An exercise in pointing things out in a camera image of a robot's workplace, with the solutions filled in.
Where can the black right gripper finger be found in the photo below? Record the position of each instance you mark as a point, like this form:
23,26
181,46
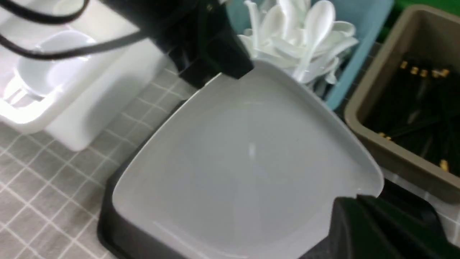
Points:
366,227

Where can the teal plastic bin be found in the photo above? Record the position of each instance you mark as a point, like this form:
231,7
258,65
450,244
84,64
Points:
368,16

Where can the white bowls stack in bin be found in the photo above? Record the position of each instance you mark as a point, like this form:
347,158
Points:
26,80

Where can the brown plastic bin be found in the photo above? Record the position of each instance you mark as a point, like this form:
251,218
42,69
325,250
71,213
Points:
426,33

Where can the pile of white spoons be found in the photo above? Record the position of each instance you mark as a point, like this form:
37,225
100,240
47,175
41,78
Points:
303,39

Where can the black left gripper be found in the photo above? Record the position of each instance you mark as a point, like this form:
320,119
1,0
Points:
201,43

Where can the large white plastic bin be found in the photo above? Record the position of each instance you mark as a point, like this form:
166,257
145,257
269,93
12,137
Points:
106,85

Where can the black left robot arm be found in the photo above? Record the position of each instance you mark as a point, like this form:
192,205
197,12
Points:
150,16

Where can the pile of black chopsticks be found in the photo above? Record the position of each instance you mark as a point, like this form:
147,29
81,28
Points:
419,111

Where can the large white square plate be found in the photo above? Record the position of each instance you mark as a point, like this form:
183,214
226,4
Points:
245,169

